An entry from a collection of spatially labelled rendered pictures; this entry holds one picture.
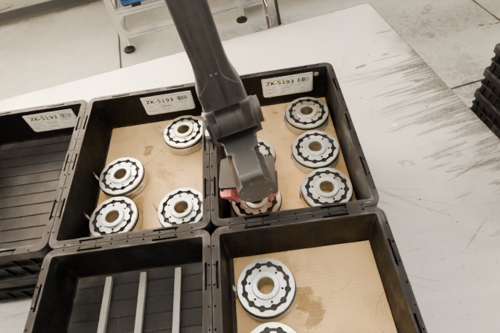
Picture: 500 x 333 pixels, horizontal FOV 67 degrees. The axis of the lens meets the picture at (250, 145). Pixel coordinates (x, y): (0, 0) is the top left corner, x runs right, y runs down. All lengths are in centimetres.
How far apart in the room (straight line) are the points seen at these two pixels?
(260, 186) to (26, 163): 71
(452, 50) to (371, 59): 132
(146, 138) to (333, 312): 60
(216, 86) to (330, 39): 94
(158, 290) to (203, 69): 45
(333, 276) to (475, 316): 30
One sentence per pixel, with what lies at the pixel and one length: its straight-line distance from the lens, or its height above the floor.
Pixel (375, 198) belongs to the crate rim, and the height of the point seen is 93.
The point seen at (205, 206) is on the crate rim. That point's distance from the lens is 71.
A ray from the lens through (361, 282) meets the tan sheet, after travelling 74.
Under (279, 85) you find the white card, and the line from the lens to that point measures 95.
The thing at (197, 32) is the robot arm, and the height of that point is 127.
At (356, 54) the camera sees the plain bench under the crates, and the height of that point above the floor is 70.
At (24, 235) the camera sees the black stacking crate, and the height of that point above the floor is 83.
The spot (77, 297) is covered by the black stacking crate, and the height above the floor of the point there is 83.
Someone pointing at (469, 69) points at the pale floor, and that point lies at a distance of 251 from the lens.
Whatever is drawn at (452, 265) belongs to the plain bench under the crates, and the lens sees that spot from 94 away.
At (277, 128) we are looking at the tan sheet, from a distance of 93.
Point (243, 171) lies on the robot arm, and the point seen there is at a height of 108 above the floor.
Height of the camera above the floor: 152
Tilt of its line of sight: 50 degrees down
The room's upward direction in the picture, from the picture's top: 11 degrees counter-clockwise
